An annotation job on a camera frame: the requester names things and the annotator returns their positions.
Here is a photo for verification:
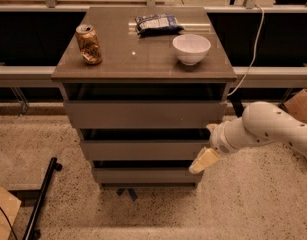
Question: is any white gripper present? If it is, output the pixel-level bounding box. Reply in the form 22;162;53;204
189;121;240;174

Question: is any grey bottom drawer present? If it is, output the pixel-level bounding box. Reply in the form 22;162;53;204
92;160;203;184

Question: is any grey drawer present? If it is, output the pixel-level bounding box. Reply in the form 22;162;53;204
92;160;203;184
80;128;210;161
63;83;228;130

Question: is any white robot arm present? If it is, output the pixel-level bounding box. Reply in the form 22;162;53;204
189;102;307;174

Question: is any grey drawer cabinet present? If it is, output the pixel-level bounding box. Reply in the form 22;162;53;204
50;5;238;190

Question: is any grey middle drawer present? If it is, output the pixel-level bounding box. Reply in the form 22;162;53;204
80;128;210;161

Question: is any grey top drawer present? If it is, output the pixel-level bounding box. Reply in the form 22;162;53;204
63;83;228;130

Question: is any white ceramic bowl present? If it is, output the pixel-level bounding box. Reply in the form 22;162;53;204
172;34;211;65

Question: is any cardboard box right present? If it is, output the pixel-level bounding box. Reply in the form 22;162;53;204
284;89;307;124

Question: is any blue white snack bag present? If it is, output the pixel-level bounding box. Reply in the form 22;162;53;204
135;13;184;36

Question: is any crushed golden soda can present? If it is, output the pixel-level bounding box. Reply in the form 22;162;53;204
75;24;102;65

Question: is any wooden board left corner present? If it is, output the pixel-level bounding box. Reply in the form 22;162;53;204
0;186;21;240

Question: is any black bracket behind cabinet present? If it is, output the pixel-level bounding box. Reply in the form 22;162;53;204
228;90;244;117

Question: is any white cable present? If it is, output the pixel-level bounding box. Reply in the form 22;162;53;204
227;4;265;97

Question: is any metal guard rail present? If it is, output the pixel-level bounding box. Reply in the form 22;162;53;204
0;66;307;88

